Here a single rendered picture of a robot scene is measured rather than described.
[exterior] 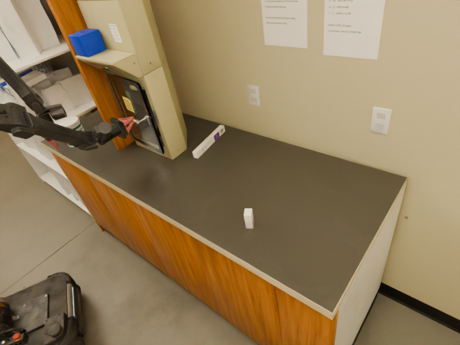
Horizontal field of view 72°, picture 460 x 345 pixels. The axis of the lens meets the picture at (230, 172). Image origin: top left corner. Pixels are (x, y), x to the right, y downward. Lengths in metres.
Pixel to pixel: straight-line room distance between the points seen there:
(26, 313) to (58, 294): 0.19
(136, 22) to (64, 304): 1.67
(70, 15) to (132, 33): 0.38
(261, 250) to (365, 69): 0.78
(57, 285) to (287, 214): 1.65
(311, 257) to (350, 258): 0.13
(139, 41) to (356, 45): 0.87
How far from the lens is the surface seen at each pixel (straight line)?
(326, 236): 1.22
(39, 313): 2.34
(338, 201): 1.34
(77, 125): 2.14
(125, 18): 1.44
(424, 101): 1.35
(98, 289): 2.57
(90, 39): 1.60
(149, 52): 1.51
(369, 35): 1.31
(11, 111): 1.25
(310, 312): 1.22
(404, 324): 2.16
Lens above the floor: 1.89
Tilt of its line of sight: 39 degrees down
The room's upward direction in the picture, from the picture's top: 12 degrees counter-clockwise
